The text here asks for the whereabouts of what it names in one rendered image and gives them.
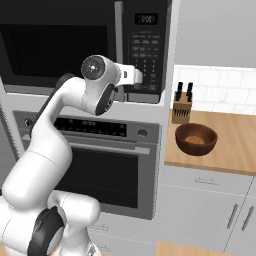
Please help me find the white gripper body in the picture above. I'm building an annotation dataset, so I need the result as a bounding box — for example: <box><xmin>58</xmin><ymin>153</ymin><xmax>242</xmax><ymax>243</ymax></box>
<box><xmin>129</xmin><ymin>64</ymin><xmax>145</xmax><ymax>86</ymax></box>

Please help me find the golden waffle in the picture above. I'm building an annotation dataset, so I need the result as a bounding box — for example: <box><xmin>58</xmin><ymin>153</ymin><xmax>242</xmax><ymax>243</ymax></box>
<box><xmin>184</xmin><ymin>135</ymin><xmax>205</xmax><ymax>145</ymax></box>

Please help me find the steel drawer handle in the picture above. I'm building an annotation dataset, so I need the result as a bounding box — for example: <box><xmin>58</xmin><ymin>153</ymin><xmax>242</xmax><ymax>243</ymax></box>
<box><xmin>95</xmin><ymin>244</ymin><xmax>113</xmax><ymax>253</ymax></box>
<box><xmin>194</xmin><ymin>177</ymin><xmax>220</xmax><ymax>186</ymax></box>
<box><xmin>88</xmin><ymin>224</ymin><xmax>110</xmax><ymax>232</ymax></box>

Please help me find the brown wooden bowl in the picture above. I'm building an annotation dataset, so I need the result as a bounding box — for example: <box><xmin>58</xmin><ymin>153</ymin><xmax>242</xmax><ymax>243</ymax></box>
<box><xmin>175</xmin><ymin>122</ymin><xmax>219</xmax><ymax>157</ymax></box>

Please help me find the black microwave door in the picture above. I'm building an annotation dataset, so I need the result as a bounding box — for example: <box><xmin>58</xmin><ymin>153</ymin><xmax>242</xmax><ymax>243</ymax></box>
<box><xmin>0</xmin><ymin>0</ymin><xmax>118</xmax><ymax>97</ymax></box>

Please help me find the grey microwave door handle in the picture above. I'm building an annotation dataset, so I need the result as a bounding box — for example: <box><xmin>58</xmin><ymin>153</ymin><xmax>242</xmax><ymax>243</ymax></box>
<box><xmin>114</xmin><ymin>1</ymin><xmax>125</xmax><ymax>102</ymax></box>

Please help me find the oven door with dark window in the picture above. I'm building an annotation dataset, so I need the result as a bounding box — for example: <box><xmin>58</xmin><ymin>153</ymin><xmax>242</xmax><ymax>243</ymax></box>
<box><xmin>21</xmin><ymin>132</ymin><xmax>158</xmax><ymax>221</ymax></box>

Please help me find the grey tall appliance cabinet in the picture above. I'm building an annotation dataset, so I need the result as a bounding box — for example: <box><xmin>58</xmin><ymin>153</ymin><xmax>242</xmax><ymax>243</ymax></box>
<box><xmin>0</xmin><ymin>0</ymin><xmax>182</xmax><ymax>256</ymax></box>

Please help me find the grey cupboard door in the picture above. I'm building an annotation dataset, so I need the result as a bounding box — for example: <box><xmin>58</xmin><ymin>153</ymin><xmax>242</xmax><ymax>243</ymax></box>
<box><xmin>224</xmin><ymin>195</ymin><xmax>256</xmax><ymax>256</ymax></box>
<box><xmin>157</xmin><ymin>184</ymin><xmax>248</xmax><ymax>253</ymax></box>

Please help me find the steel built-in oven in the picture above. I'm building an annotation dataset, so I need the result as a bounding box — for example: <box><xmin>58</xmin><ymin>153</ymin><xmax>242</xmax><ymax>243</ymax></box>
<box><xmin>12</xmin><ymin>109</ymin><xmax>163</xmax><ymax>221</ymax></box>

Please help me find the black microwave oven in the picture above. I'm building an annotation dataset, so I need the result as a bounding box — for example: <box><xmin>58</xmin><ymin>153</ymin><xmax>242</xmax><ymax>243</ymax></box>
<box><xmin>0</xmin><ymin>0</ymin><xmax>173</xmax><ymax>105</ymax></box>

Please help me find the wooden knife block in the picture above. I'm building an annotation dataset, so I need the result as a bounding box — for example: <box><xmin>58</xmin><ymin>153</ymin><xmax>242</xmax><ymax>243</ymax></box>
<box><xmin>171</xmin><ymin>89</ymin><xmax>193</xmax><ymax>125</ymax></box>

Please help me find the steel cupboard door handle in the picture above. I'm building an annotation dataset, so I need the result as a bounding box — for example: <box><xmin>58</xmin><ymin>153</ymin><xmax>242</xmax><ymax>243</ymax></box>
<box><xmin>241</xmin><ymin>205</ymin><xmax>255</xmax><ymax>232</ymax></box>
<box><xmin>226</xmin><ymin>202</ymin><xmax>240</xmax><ymax>230</ymax></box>

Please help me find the steel oven door handle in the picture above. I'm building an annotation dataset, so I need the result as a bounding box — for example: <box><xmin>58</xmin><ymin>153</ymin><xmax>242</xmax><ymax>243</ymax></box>
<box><xmin>21</xmin><ymin>134</ymin><xmax>151</xmax><ymax>155</ymax></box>

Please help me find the grey drawer front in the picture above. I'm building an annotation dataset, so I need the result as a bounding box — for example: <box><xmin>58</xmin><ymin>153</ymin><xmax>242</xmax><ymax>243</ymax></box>
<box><xmin>87</xmin><ymin>211</ymin><xmax>158</xmax><ymax>245</ymax></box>
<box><xmin>87</xmin><ymin>232</ymin><xmax>158</xmax><ymax>256</ymax></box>
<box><xmin>162</xmin><ymin>165</ymin><xmax>255</xmax><ymax>198</ymax></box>

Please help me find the black knife handle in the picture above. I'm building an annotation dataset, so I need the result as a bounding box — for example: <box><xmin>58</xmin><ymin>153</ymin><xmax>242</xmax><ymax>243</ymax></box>
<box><xmin>175</xmin><ymin>81</ymin><xmax>184</xmax><ymax>101</ymax></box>
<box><xmin>186</xmin><ymin>81</ymin><xmax>195</xmax><ymax>103</ymax></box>

